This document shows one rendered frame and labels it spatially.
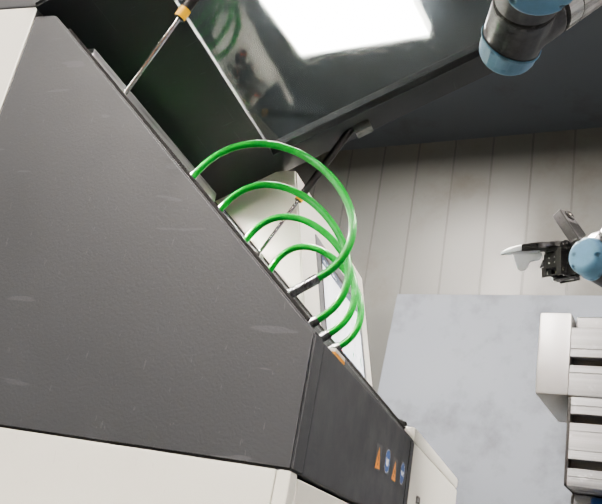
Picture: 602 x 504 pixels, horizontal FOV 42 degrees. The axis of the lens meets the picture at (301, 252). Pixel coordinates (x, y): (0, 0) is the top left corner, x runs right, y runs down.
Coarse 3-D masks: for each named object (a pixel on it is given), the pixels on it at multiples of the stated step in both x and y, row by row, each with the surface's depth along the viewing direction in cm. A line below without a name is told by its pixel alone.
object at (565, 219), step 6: (558, 210) 180; (564, 210) 180; (558, 216) 179; (564, 216) 177; (570, 216) 178; (558, 222) 178; (564, 222) 177; (570, 222) 177; (576, 222) 179; (564, 228) 177; (570, 228) 175; (576, 228) 176; (570, 234) 175; (576, 234) 174; (582, 234) 175; (570, 240) 174; (576, 240) 173
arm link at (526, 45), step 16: (576, 0) 92; (592, 0) 94; (496, 16) 90; (560, 16) 92; (576, 16) 94; (496, 32) 92; (512, 32) 90; (528, 32) 89; (544, 32) 90; (560, 32) 94; (480, 48) 98; (496, 48) 94; (512, 48) 92; (528, 48) 92; (496, 64) 96; (512, 64) 95; (528, 64) 96
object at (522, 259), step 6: (516, 246) 180; (504, 252) 181; (510, 252) 180; (516, 252) 180; (522, 252) 179; (528, 252) 179; (534, 252) 179; (540, 252) 178; (516, 258) 179; (522, 258) 179; (528, 258) 178; (534, 258) 178; (540, 258) 178; (516, 264) 179; (522, 264) 179; (528, 264) 178; (522, 270) 178
